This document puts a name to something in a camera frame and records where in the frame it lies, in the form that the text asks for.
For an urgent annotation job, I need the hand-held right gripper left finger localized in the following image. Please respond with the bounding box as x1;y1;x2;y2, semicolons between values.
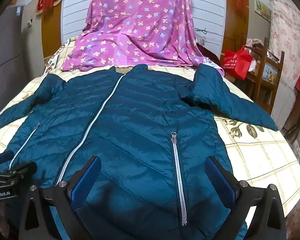
19;156;102;240

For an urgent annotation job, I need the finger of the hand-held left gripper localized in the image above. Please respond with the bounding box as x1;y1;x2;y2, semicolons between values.
0;151;15;167
14;162;38;180

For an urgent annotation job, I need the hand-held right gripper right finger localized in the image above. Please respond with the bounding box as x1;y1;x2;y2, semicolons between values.
204;156;287;240

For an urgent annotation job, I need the teal puffer jacket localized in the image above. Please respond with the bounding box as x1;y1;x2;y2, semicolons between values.
0;64;279;240

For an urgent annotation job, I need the cream checked floral bed sheet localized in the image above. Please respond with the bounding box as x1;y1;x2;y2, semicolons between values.
0;36;300;218

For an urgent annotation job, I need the grey cabinet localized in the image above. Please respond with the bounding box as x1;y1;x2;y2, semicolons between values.
0;5;44;120

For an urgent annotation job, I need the wooden chair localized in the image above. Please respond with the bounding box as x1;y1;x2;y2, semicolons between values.
234;37;285;110

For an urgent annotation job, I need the red shopping bag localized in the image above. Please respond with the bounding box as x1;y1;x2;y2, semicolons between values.
220;45;253;80

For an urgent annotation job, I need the pink floral curtain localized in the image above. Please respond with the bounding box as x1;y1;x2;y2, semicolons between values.
269;0;300;80

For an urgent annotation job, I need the purple floral bed sheet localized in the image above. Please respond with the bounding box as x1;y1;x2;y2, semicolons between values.
61;0;225;77

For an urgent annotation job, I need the framed wall picture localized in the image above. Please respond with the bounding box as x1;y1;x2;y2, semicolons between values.
255;0;272;21

